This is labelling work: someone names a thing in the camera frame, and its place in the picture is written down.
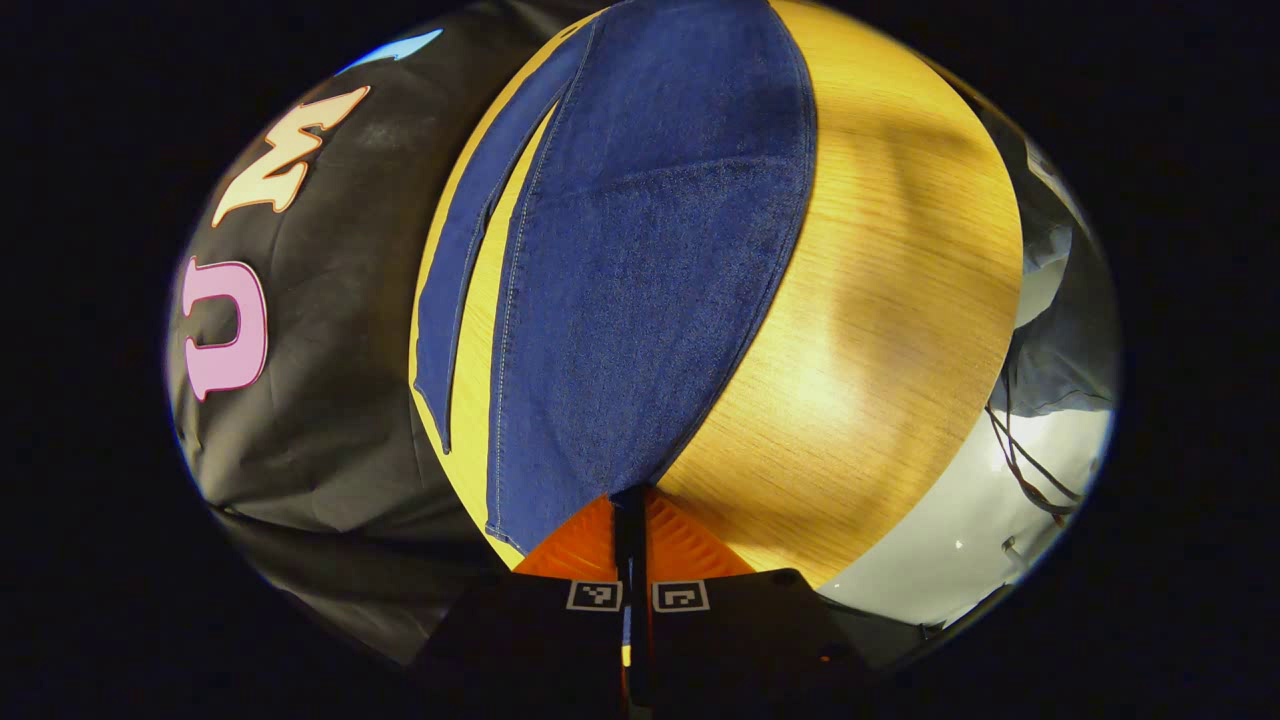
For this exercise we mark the grey cloth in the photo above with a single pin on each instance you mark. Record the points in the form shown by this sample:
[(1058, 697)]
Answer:
[(1060, 350)]

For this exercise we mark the blue denim jeans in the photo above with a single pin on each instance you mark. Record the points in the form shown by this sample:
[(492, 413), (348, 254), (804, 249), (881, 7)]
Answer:
[(640, 300)]

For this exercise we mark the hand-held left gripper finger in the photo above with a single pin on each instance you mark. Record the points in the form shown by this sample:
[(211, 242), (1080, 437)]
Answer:
[(640, 545), (622, 545)]

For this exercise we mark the black backdrop cloth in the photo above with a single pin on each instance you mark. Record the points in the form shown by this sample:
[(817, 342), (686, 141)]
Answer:
[(340, 400)]

